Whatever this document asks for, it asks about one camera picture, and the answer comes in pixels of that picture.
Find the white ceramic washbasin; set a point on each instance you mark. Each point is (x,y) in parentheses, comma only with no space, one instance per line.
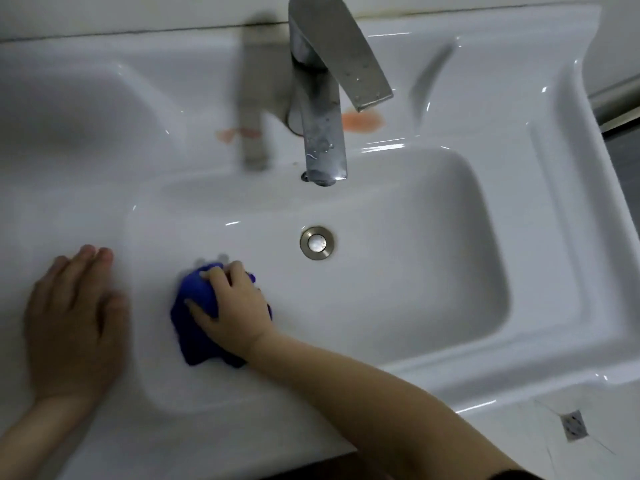
(410,299)

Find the metal door threshold strip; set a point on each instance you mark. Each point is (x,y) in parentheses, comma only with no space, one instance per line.
(615,102)

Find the blue cleaning cloth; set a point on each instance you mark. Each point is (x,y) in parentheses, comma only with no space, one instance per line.
(192,339)

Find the person's right hand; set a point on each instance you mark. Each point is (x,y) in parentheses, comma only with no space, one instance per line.
(240,314)

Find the round metal drain plug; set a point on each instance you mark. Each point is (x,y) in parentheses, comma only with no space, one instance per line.
(317,242)

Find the square metal floor drain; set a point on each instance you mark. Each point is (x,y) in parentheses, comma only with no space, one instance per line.
(574,425)

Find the chrome basin faucet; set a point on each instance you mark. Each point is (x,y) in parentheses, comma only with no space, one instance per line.
(320,119)

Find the person's left hand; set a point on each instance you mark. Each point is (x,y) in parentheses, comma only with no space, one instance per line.
(72,329)

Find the person's right thumb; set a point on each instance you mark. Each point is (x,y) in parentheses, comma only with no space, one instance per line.
(201,309)

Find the person's left forearm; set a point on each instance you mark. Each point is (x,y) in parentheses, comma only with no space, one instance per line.
(45,434)

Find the person's right forearm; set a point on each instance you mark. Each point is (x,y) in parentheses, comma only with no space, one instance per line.
(380,409)

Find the person's left thumb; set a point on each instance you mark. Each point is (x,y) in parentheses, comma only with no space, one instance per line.
(120,314)

